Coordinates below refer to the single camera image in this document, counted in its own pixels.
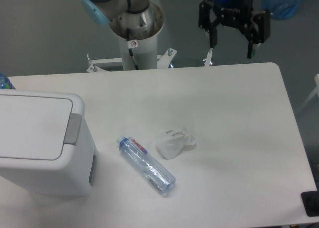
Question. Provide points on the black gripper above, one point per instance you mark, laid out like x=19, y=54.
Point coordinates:
x=236, y=14

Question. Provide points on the white push-lid trash can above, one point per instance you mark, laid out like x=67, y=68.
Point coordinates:
x=46, y=146

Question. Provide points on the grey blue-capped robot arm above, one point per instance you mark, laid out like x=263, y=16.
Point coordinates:
x=109, y=9

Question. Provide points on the white clamp with bolt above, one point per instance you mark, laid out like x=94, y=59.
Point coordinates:
x=208, y=60

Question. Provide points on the blue plastic bag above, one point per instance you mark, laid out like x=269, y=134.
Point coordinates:
x=280, y=9

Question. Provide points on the crumpled white plastic wrapper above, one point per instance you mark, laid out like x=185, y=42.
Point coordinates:
x=170, y=143

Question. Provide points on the clear plastic water bottle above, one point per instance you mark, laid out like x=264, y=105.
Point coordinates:
x=159, y=177

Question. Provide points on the black device at table corner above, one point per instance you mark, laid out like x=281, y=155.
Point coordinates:
x=310, y=201

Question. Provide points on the blue bottle at left edge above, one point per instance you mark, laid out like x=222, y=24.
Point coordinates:
x=5, y=82

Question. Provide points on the white frame at right edge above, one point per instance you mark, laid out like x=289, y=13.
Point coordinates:
x=311, y=99

